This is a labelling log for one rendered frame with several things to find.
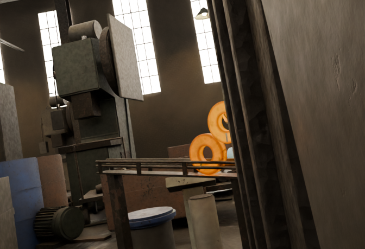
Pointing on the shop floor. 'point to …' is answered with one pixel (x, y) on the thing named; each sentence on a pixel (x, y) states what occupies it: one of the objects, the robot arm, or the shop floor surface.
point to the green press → (96, 97)
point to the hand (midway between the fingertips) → (226, 116)
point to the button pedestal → (175, 182)
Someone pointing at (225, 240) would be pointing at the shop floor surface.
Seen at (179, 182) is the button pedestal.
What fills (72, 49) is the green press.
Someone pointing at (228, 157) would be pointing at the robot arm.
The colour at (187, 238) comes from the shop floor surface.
